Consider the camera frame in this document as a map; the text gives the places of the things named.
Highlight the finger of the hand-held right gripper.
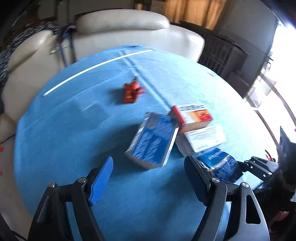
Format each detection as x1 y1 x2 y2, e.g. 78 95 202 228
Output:
238 156 279 183

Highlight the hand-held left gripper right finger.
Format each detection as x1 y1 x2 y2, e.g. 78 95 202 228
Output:
184 155 271 241

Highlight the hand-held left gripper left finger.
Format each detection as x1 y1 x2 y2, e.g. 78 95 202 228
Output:
28 156 114 241

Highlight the blue foil packet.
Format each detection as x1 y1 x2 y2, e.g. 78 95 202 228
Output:
196 148 243 183

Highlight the clear plastic tray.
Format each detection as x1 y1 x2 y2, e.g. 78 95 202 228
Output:
174 134 201 157

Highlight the white box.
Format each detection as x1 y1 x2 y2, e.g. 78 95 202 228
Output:
184 126 227 153

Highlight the blue printed box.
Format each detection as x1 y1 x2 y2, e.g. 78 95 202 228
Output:
125 112 179 171

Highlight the orange and red box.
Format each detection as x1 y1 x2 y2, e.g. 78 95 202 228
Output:
168 104 213 134

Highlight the red wrapper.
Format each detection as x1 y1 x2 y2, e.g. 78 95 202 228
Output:
121 76 147 105

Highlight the cardboard box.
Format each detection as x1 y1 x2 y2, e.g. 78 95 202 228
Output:
228 71 251 96

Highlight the wooden crib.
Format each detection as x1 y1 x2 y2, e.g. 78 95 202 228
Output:
179 20 250 79

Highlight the cream leather sofa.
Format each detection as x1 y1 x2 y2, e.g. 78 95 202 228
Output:
0 9 206 144

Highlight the black and white patterned cloth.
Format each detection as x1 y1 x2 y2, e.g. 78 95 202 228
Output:
0 21 62 87

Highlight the orange curtain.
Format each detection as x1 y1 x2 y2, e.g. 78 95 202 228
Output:
163 0 232 30

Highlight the purple strap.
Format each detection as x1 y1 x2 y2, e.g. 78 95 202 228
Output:
55 22 78 66

